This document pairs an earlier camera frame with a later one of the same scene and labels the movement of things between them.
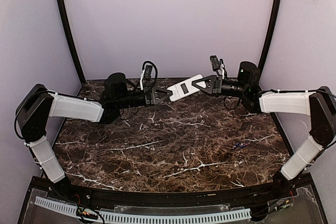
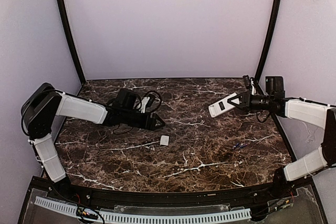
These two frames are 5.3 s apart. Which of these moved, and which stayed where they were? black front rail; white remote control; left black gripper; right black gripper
Moved: left black gripper; white remote control; right black gripper
Stayed: black front rail
